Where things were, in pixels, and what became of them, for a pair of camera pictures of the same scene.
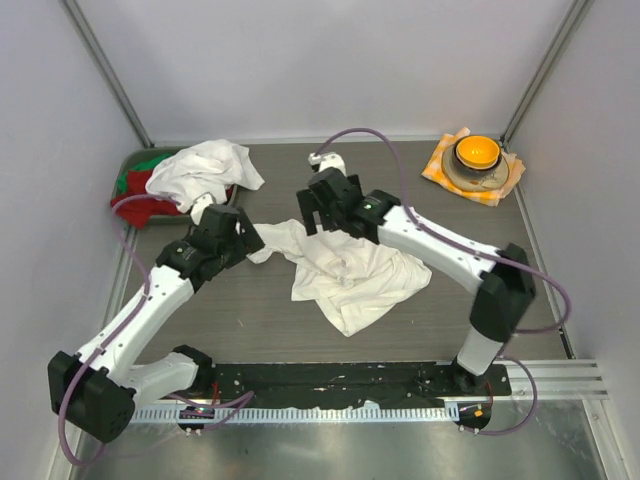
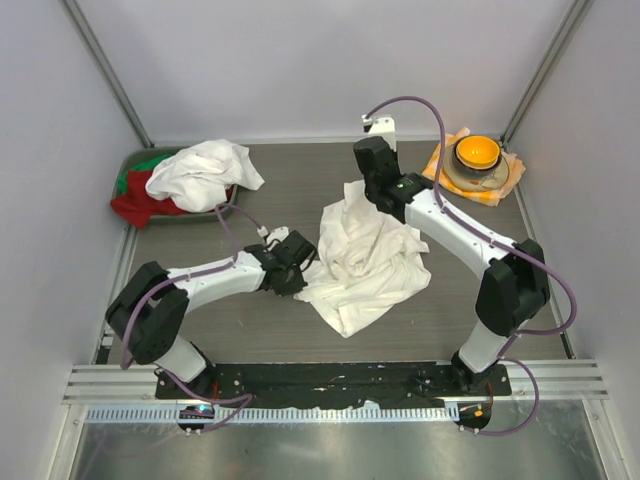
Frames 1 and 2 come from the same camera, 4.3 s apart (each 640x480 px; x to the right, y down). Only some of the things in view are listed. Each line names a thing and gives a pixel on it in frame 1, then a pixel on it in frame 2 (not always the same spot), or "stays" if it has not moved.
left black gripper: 247,242 to 294,287
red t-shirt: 144,207 stays
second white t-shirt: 207,167 stays
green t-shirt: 122,186 stays
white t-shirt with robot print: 353,280 stays
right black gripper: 311,204 to 395,156
